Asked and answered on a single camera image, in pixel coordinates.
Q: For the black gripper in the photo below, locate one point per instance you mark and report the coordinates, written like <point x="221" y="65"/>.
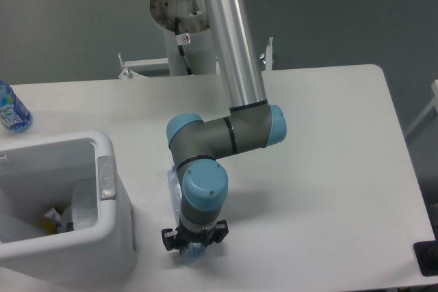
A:
<point x="182" y="238"/>

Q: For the crushed clear plastic bottle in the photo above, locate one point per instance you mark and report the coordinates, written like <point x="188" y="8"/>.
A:
<point x="193" y="251"/>

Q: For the white tissue paper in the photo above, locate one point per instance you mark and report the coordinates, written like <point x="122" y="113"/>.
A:
<point x="82" y="212"/>

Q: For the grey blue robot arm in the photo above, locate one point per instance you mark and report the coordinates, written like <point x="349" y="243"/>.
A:
<point x="247" y="123"/>

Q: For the trash inside can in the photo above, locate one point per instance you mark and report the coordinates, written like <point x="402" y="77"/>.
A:
<point x="55" y="223"/>

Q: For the white plastic trash can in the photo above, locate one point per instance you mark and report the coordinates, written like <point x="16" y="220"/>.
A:
<point x="40" y="174"/>

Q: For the blue labelled water bottle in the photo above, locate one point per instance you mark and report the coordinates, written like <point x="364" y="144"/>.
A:
<point x="15" y="117"/>

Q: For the black table clamp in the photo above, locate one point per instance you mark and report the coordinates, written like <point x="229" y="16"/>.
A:
<point x="426" y="255"/>

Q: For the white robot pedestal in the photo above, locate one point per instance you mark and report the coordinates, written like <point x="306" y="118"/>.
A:
<point x="188" y="40"/>

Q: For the white frame at right edge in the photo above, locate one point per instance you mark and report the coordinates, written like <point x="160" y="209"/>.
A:
<point x="424" y="118"/>

